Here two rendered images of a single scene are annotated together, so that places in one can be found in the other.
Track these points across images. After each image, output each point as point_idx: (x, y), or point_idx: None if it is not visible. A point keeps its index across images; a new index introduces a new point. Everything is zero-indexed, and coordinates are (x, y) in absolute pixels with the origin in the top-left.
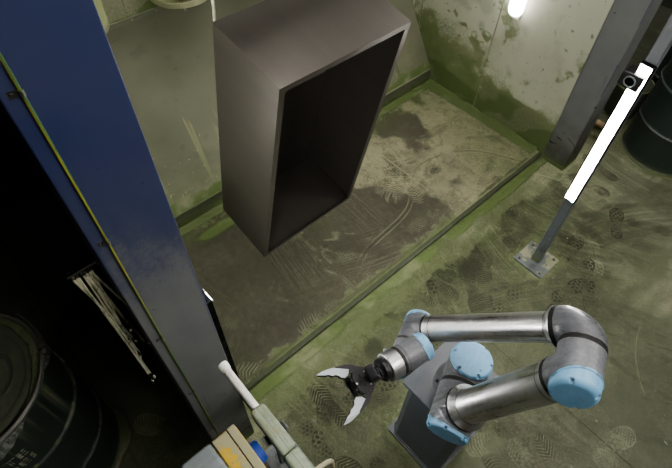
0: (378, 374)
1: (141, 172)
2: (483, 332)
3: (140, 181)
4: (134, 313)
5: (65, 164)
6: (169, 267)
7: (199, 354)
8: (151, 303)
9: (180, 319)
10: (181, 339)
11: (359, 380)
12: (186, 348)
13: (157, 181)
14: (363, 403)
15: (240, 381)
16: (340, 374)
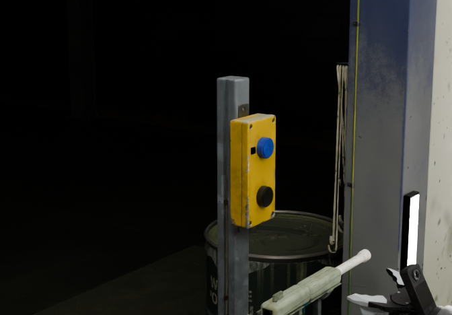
0: (410, 273)
1: None
2: None
3: None
4: (346, 124)
5: None
6: (387, 97)
7: (372, 264)
8: (361, 127)
9: (374, 180)
10: (366, 213)
11: (403, 293)
12: (365, 234)
13: None
14: (379, 302)
15: (354, 262)
16: (399, 280)
